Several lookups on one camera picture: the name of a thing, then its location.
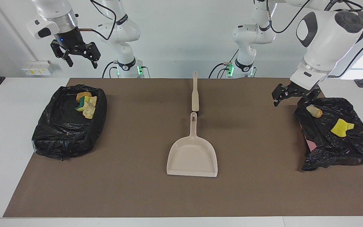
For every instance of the pink plastic bin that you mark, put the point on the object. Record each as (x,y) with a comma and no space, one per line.
(310,145)

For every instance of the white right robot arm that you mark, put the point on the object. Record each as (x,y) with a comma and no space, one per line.
(118,31)

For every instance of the open bin with black liner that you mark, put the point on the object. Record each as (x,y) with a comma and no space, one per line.
(65,135)

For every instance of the brown table mat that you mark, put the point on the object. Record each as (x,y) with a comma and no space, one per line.
(169,195)

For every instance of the toy croissant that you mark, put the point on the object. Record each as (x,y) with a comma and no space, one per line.
(93,101)
(89,112)
(314,111)

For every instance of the beige plastic dustpan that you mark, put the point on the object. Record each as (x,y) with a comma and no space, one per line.
(192,157)

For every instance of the beige hand brush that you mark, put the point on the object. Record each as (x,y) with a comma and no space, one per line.
(195,94)

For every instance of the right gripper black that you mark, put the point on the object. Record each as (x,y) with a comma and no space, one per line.
(71,39)

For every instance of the brown toy bread roll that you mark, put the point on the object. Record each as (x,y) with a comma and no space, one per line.
(83,95)

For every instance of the crumpled black trash bag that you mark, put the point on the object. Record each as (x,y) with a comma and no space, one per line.
(336,148)

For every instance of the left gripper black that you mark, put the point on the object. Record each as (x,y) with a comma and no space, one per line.
(298,90)

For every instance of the white wall socket box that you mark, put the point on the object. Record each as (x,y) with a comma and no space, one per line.
(38,67)

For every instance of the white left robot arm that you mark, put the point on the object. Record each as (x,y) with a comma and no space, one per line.
(323,41)

